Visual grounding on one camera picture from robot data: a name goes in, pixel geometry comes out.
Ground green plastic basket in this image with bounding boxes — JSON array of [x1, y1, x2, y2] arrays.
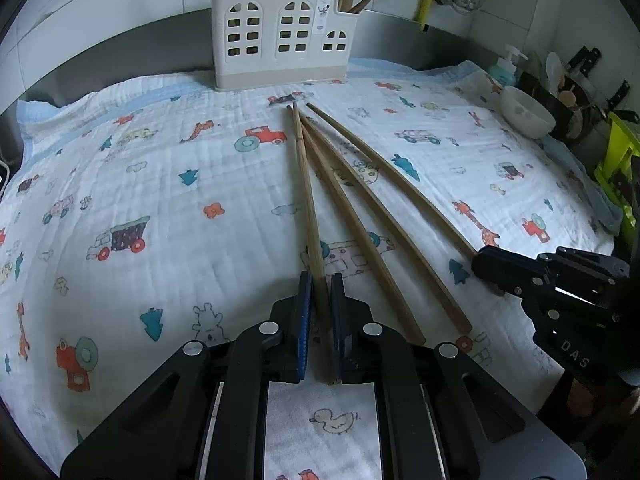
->
[[594, 112, 639, 224]]

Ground black utensil crock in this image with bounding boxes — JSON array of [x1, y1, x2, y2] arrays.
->
[[516, 46, 633, 143]]

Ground white ceramic bowl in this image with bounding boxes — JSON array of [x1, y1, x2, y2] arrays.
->
[[501, 86, 556, 140]]

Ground teal soap pump bottle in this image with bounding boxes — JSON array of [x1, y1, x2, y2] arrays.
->
[[487, 44, 528, 87]]

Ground white house-shaped utensil holder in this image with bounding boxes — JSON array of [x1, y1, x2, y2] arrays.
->
[[210, 0, 358, 91]]

